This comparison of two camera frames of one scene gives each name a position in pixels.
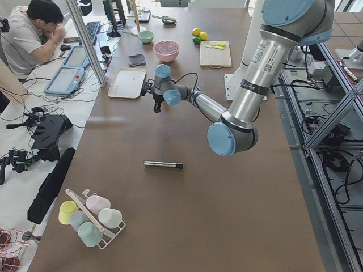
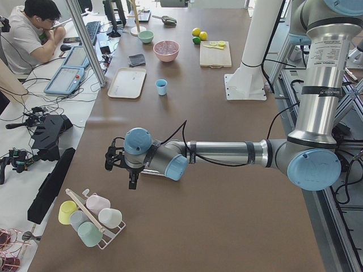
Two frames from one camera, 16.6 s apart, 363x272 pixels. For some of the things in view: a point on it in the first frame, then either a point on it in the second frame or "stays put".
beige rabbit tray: [127, 83] stays put
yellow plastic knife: [219, 47] stays put
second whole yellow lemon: [195, 32] stays put
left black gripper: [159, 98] to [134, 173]
